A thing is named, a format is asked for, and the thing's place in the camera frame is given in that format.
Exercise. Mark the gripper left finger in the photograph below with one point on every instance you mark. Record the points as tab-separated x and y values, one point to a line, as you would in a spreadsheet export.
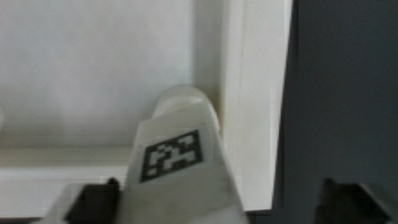
86	205

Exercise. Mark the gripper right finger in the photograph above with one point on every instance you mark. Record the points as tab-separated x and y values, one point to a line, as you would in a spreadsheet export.
351	205

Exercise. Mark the white square table top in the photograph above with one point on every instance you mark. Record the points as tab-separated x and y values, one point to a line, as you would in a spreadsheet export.
95	54

